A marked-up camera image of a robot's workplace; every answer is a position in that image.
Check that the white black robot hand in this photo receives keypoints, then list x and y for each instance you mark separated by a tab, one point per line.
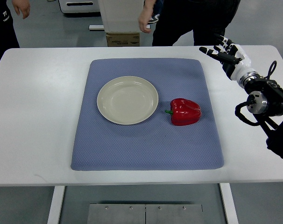
235	62

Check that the red bell pepper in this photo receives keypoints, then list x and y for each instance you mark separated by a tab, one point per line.
184	112

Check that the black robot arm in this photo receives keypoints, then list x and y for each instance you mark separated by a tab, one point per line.
264	107

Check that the cream round plate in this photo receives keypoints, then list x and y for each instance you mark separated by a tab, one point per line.
127	100

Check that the person in black centre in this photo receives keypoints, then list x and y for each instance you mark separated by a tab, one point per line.
205	18

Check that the person in black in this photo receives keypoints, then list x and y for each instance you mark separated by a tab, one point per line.
205	18
8	39

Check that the blue quilted mat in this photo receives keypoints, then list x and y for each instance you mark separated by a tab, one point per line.
154	143

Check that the cardboard box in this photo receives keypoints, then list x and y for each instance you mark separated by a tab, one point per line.
123	39

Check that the white machine column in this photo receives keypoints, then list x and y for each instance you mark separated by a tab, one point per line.
120	16

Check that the white table leg right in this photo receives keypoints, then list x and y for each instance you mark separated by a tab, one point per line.
228	203

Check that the white table leg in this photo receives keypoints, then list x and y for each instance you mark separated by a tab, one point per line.
228	203
56	205

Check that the white table leg left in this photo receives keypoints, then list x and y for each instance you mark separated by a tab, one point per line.
56	205

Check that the person in black left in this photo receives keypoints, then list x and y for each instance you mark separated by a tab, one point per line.
8	39

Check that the white appliance with handle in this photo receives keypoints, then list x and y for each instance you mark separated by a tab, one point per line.
79	6

